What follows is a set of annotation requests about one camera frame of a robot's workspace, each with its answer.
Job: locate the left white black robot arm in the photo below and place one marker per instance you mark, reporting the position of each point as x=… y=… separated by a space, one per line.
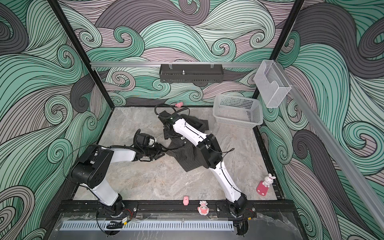
x=92 y=166

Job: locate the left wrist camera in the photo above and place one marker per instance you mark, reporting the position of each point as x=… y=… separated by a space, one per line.
x=150 y=141

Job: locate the dark grey striped shirt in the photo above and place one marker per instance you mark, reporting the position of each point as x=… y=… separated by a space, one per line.
x=184 y=152

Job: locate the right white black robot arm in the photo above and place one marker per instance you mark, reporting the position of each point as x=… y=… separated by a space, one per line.
x=210 y=154

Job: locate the white bunny on pink stand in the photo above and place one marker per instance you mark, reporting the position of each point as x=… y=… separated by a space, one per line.
x=263 y=186

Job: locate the clear plastic wall holder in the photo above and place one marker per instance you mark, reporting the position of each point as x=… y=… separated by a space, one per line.
x=272 y=82

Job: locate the white slotted cable duct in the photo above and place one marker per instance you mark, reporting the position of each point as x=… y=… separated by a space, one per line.
x=151 y=226

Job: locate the black perforated wall shelf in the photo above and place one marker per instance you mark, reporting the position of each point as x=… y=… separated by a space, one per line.
x=196 y=74

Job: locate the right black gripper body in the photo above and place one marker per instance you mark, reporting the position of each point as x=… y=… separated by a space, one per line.
x=167 y=133

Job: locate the white plastic mesh basket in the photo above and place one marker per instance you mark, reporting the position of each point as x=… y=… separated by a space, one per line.
x=238 y=111

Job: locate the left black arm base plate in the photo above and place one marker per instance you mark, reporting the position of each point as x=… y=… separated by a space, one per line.
x=118 y=211

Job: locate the small pink pig toy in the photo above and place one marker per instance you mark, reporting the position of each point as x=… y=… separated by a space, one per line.
x=179 y=105

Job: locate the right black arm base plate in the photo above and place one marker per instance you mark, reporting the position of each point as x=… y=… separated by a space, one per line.
x=225 y=209

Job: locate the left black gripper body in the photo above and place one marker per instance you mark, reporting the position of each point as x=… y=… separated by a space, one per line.
x=153 y=152

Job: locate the small pink front toy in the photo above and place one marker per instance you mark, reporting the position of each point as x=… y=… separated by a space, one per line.
x=186 y=200

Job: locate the pink white doll figure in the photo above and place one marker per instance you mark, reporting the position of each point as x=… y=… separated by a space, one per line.
x=203 y=209

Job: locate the aluminium rear rail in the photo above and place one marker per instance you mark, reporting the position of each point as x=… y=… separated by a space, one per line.
x=138 y=64

